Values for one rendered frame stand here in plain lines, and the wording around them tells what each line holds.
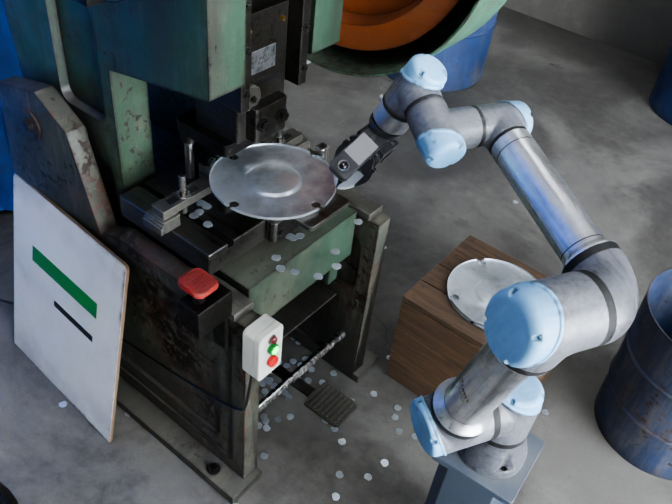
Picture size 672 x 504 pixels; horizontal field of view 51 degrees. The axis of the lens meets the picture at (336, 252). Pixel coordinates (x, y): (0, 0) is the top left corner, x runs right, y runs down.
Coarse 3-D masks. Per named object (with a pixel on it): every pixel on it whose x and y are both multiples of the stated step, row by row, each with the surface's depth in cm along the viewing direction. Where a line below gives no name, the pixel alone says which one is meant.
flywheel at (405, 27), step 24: (360, 0) 168; (384, 0) 164; (408, 0) 160; (432, 0) 152; (456, 0) 148; (360, 24) 167; (384, 24) 163; (408, 24) 159; (432, 24) 155; (360, 48) 170; (384, 48) 166
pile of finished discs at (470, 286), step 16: (464, 272) 208; (480, 272) 209; (496, 272) 209; (512, 272) 210; (528, 272) 210; (448, 288) 202; (464, 288) 203; (480, 288) 203; (496, 288) 203; (464, 304) 198; (480, 304) 199; (480, 320) 194
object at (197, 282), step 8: (192, 272) 140; (200, 272) 140; (184, 280) 138; (192, 280) 139; (200, 280) 139; (208, 280) 139; (216, 280) 139; (184, 288) 137; (192, 288) 137; (200, 288) 137; (208, 288) 137; (216, 288) 139; (192, 296) 137; (200, 296) 136
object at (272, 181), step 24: (264, 144) 172; (216, 168) 163; (240, 168) 164; (264, 168) 164; (288, 168) 165; (312, 168) 167; (216, 192) 157; (240, 192) 157; (264, 192) 157; (288, 192) 158; (312, 192) 160; (264, 216) 152; (288, 216) 153
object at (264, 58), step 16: (256, 0) 141; (272, 0) 142; (288, 0) 143; (256, 16) 137; (272, 16) 141; (256, 32) 140; (272, 32) 143; (256, 48) 142; (272, 48) 146; (256, 64) 144; (272, 64) 148; (256, 80) 147; (272, 80) 151; (256, 96) 147; (272, 96) 152; (208, 112) 153; (224, 112) 150; (256, 112) 147; (272, 112) 151; (224, 128) 152; (240, 128) 150; (256, 128) 150; (272, 128) 154
